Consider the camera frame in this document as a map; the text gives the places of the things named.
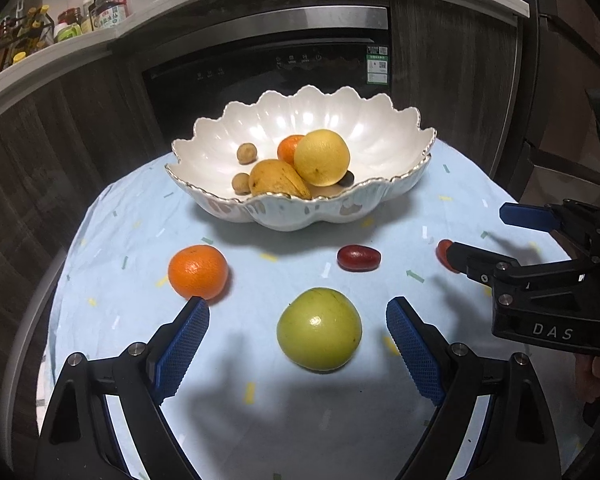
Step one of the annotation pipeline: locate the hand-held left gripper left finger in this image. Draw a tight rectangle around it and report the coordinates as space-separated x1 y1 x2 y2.
34 296 211 480

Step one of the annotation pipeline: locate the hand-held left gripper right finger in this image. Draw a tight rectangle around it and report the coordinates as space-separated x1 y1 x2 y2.
386 296 563 480

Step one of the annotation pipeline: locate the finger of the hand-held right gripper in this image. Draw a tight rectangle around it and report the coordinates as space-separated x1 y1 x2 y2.
446 241 527 288
499 201 581 235

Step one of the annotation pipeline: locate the red cherry tomato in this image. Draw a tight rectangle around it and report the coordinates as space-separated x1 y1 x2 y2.
436 239 461 274

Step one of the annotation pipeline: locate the green apple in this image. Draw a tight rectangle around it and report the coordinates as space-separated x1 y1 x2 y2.
276 287 363 372

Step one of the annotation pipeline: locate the white scalloped bowl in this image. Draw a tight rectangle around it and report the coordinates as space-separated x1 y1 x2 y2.
165 85 437 232

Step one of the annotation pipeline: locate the yellow-green lemon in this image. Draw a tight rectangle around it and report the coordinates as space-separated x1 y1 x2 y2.
293 129 351 186

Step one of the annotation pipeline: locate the person's right hand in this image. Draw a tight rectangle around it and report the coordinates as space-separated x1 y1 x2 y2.
575 352 600 426

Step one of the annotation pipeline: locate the large orange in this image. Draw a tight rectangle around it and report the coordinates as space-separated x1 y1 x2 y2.
168 245 229 301

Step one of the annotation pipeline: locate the red date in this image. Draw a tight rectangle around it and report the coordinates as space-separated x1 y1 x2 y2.
337 244 382 272

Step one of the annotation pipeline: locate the light blue printed tablecloth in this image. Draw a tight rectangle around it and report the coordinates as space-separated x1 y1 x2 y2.
37 137 588 480

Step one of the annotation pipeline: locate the dark wood cabinet door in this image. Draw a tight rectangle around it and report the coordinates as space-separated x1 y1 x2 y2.
0 55 176 461
387 0 523 181

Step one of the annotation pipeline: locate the yellow mango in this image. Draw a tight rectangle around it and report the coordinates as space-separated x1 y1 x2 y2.
248 159 312 200

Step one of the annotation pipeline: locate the green white label sticker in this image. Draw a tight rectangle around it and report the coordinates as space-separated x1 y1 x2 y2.
366 45 389 85

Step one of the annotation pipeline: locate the small orange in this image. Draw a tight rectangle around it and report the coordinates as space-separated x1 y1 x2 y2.
277 134 307 166

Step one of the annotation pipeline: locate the black built-in dishwasher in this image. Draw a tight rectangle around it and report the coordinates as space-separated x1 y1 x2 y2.
130 5 393 146

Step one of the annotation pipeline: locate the green white plastic container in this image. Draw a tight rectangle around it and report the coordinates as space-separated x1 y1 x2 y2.
53 22 83 43

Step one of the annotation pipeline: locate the large soy sauce bottle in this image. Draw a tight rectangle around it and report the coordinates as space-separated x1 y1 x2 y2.
91 0 131 31

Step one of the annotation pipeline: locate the yellow cap oil bottle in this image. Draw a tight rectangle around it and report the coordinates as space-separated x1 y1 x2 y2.
36 5 53 46
22 6 43 53

